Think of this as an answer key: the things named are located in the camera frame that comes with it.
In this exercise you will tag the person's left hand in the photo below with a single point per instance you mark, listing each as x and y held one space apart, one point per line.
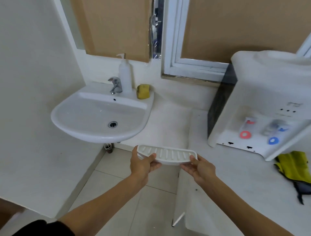
142 167

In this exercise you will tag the person's right hand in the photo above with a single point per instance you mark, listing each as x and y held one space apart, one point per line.
202 171

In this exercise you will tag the white drip tray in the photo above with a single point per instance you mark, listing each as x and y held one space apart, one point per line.
167 154

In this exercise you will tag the yellow grey cleaning cloth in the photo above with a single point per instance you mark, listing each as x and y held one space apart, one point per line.
294 165

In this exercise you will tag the white water dispenser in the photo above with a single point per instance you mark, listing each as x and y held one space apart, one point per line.
262 85

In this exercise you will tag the person's right forearm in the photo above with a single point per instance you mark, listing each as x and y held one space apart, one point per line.
243 209

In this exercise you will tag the person's left forearm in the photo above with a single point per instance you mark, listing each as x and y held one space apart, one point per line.
102 206

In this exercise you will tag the chrome sink pipes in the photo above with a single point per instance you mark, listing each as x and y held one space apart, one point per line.
108 147

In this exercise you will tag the metal sink drain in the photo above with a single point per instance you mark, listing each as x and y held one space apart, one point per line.
112 124

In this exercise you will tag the red tap lever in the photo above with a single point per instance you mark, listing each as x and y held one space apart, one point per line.
245 134

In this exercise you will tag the white ceramic sink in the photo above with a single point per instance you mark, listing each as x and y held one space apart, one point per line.
92 114

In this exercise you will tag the yellow sponge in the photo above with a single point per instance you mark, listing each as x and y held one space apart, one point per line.
143 92

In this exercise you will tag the blue tap lever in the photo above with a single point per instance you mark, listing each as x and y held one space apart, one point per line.
273 140

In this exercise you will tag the chrome faucet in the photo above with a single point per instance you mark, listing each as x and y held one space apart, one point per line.
116 85

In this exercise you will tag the white soap pump bottle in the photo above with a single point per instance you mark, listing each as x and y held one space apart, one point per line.
125 77

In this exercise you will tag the large taped brown cardboard sheet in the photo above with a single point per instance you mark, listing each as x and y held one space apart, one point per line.
114 26

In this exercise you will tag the brown cardboard window cover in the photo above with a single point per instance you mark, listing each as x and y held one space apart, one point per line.
243 26

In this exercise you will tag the white window frame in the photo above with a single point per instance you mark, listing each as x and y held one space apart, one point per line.
170 48

